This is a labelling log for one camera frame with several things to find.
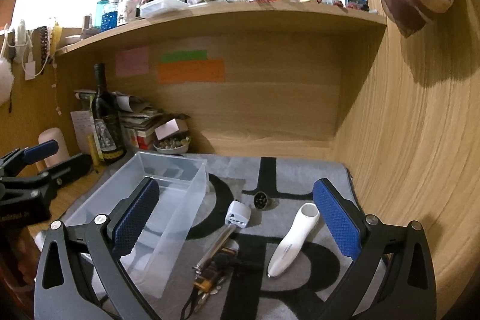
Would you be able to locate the clear plastic storage bin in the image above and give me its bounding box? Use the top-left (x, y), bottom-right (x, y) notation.
top-left (65, 152), bottom-right (208, 301)

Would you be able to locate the white handheld massager device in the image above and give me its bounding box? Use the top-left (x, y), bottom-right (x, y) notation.
top-left (266, 202), bottom-right (320, 278)

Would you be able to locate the black amber lighter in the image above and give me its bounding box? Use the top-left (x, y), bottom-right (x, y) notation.
top-left (193, 246), bottom-right (238, 292)

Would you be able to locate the silver metal cylinder keychain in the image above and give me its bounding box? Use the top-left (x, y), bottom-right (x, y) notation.
top-left (193, 223), bottom-right (237, 274)

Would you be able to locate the white travel plug adapter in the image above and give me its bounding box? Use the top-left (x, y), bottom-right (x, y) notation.
top-left (224, 200), bottom-right (251, 228)

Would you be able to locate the beige pink mug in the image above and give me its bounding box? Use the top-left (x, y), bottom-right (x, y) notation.
top-left (38, 127), bottom-right (71, 168)

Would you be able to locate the yellow lip balm stick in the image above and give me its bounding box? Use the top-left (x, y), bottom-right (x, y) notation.
top-left (87, 133), bottom-right (100, 167)

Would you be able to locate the handwritten white note sheet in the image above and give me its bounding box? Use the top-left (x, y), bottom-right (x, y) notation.
top-left (70, 110), bottom-right (93, 154)

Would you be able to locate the dark wine bottle elephant label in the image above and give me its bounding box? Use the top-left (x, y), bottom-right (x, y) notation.
top-left (91, 63), bottom-right (126, 165)

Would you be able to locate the grey black patterned mat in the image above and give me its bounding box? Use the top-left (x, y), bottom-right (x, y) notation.
top-left (33, 153), bottom-right (387, 320)

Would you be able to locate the stack of books and papers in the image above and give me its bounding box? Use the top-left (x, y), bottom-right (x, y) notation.
top-left (112, 91), bottom-right (191, 152)

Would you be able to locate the bowl of beads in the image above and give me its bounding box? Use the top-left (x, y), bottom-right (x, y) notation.
top-left (154, 136), bottom-right (191, 155)

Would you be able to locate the pink sticky note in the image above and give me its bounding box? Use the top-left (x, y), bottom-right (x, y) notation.
top-left (115, 46), bottom-right (150, 78)

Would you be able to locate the blue liquid glass bottle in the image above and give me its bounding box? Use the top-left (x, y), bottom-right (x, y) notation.
top-left (100, 0), bottom-right (120, 32)

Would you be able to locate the green sticky note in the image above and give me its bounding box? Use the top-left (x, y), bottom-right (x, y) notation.
top-left (160, 49), bottom-right (208, 63)

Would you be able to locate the orange sticky note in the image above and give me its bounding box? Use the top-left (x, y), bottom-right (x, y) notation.
top-left (157, 59), bottom-right (225, 85)

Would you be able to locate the clear lidded box on shelf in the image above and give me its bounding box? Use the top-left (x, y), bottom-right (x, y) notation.
top-left (140, 0), bottom-right (188, 19)

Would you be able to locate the white charger with cable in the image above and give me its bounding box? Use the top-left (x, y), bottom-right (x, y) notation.
top-left (14, 19), bottom-right (50, 80)

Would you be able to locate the beaded bracelet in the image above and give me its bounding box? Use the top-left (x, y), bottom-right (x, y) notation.
top-left (39, 25), bottom-right (51, 63)

